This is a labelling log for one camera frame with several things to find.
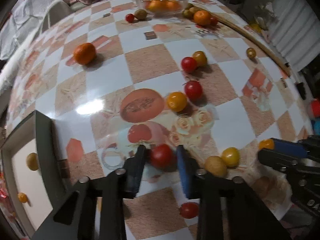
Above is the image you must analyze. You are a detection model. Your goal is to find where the checkered printed tablecloth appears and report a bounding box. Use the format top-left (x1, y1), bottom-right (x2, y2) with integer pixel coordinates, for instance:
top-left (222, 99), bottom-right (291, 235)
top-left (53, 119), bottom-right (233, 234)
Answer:
top-left (5, 0), bottom-right (315, 240)

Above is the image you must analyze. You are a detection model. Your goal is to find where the olive sofa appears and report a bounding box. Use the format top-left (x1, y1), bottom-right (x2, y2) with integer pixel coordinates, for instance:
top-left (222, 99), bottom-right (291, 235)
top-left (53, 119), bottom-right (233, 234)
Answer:
top-left (46, 0), bottom-right (75, 27)

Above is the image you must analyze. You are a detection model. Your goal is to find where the grey shallow tray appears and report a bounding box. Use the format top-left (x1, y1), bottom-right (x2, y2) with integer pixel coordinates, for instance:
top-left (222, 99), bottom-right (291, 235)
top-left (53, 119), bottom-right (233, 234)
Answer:
top-left (0, 110), bottom-right (75, 240)

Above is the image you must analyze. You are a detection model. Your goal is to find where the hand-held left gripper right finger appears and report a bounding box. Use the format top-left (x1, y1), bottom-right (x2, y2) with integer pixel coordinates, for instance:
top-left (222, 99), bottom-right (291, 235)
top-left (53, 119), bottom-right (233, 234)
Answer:
top-left (176, 145), bottom-right (292, 240)

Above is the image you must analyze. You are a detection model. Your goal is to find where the white sofa cover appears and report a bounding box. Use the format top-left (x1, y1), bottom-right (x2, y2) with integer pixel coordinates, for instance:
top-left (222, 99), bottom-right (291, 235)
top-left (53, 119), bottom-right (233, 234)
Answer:
top-left (0, 0), bottom-right (78, 93)

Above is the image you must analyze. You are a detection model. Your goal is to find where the black plug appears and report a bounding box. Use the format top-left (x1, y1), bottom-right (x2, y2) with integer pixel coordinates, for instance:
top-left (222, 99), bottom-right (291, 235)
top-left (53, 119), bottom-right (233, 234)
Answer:
top-left (296, 81), bottom-right (307, 99)

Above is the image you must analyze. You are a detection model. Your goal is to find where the white slatted panel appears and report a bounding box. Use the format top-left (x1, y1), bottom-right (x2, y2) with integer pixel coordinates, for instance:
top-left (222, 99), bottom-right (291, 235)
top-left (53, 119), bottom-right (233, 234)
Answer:
top-left (271, 0), bottom-right (320, 68)

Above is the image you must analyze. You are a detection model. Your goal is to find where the curved wooden stick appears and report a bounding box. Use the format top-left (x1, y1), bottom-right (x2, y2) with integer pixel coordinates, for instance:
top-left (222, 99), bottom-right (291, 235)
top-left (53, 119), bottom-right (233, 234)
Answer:
top-left (215, 14), bottom-right (292, 77)

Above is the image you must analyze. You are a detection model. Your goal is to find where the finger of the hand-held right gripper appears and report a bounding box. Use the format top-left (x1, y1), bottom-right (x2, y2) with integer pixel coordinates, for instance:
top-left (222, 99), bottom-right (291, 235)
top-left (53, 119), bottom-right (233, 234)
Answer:
top-left (272, 136), bottom-right (320, 157)
top-left (258, 148), bottom-right (320, 173)

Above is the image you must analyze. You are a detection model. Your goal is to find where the pile of snack packets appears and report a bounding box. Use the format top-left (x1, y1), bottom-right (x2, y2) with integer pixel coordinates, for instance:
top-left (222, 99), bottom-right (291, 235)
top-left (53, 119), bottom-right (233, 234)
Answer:
top-left (0, 172), bottom-right (25, 238)

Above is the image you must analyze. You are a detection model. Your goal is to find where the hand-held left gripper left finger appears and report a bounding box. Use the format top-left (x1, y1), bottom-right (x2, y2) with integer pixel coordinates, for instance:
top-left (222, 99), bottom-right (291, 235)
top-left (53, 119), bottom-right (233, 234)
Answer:
top-left (53, 145), bottom-right (147, 240)

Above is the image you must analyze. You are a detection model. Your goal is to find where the red and blue round object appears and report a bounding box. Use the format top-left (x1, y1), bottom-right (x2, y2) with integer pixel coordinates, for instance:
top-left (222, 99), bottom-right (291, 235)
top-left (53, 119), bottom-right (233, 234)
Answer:
top-left (307, 99), bottom-right (320, 118)

